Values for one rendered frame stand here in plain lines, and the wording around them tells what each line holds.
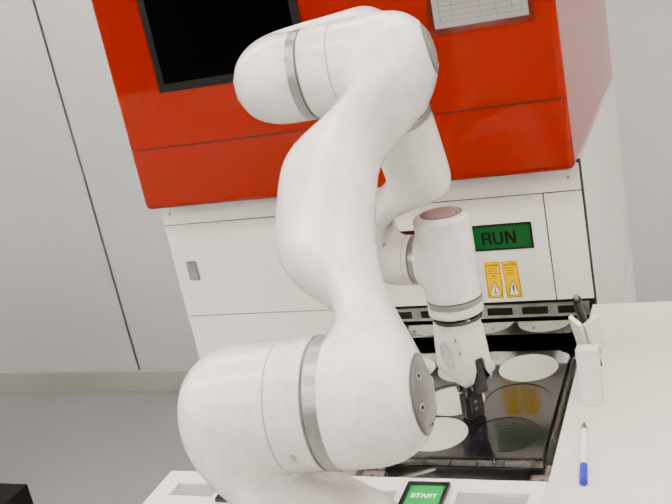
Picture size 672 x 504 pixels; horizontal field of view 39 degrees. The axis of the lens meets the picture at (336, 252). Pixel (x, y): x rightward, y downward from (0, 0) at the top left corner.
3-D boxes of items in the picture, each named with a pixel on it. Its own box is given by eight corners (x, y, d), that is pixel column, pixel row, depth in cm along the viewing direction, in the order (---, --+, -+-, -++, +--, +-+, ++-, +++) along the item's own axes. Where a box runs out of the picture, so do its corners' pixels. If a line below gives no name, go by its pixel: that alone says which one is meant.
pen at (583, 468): (579, 420, 126) (578, 479, 114) (587, 420, 126) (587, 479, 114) (580, 426, 127) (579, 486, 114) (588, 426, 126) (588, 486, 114)
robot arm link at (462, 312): (415, 295, 145) (418, 313, 146) (442, 311, 137) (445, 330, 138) (463, 279, 147) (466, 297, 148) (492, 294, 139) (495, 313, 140)
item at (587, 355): (582, 385, 137) (572, 301, 133) (610, 385, 136) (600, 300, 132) (578, 406, 132) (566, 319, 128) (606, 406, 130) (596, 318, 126)
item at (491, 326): (365, 368, 184) (356, 324, 182) (596, 364, 168) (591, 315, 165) (362, 372, 183) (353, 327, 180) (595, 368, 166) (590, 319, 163)
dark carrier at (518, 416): (384, 356, 177) (384, 353, 176) (571, 352, 163) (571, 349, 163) (319, 457, 147) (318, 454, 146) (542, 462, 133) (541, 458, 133)
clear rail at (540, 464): (310, 460, 147) (308, 452, 147) (554, 466, 133) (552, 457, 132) (307, 465, 146) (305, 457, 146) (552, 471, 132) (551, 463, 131)
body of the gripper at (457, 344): (419, 306, 146) (430, 371, 150) (450, 325, 137) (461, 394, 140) (461, 292, 148) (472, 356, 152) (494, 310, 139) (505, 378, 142)
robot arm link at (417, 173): (307, 139, 126) (376, 299, 144) (419, 128, 119) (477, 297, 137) (328, 101, 132) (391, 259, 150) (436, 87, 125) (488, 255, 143)
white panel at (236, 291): (211, 377, 201) (164, 199, 189) (605, 372, 170) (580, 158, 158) (204, 384, 198) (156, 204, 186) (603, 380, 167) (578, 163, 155)
